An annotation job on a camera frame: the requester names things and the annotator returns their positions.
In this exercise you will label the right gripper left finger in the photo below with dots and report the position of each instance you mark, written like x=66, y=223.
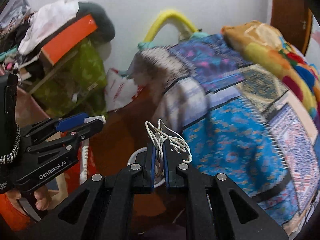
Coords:
x=145, y=180

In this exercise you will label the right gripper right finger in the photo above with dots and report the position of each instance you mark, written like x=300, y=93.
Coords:
x=171, y=161

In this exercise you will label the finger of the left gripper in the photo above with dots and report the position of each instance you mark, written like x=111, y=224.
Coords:
x=73, y=137
x=40, y=131

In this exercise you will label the white flexible stick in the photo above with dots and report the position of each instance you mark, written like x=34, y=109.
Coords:
x=85, y=150

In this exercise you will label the orange sleeve forearm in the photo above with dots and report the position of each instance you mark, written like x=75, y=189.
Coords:
x=14, y=218

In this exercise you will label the green patterned bag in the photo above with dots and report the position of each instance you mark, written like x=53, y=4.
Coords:
x=76, y=84

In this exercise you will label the white plastic bag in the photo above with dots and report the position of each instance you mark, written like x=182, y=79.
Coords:
x=120, y=90

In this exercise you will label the orange box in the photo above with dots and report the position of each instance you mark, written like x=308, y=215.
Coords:
x=62, y=43

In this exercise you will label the blue patchwork bed sheet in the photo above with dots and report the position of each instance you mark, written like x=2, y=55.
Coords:
x=239, y=119

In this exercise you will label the colourful fleece blanket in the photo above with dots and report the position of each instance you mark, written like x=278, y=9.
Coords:
x=263, y=44

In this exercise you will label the yellow foam tube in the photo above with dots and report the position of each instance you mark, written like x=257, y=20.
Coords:
x=173, y=18

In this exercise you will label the brown wooden door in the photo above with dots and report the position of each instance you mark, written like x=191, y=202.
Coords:
x=293, y=19

